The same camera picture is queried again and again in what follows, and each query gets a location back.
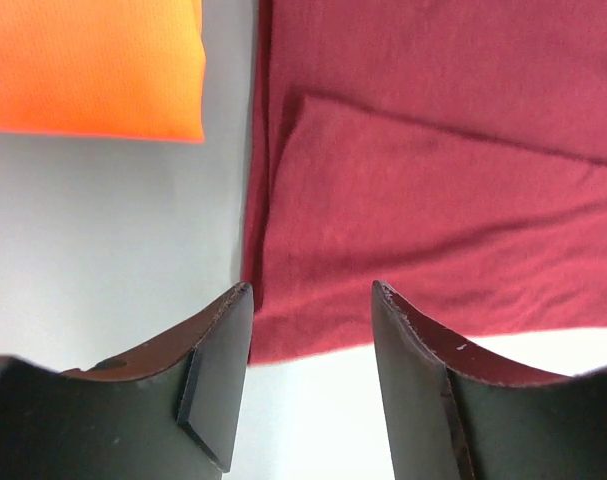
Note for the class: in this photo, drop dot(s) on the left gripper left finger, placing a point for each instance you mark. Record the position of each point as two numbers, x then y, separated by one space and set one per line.
165 409

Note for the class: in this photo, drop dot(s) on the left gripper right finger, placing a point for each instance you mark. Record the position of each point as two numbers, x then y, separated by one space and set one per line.
455 410

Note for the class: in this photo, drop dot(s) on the dark red t shirt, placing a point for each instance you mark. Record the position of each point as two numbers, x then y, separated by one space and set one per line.
456 150

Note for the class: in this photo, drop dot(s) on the orange folded t shirt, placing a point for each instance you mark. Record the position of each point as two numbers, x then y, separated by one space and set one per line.
122 69

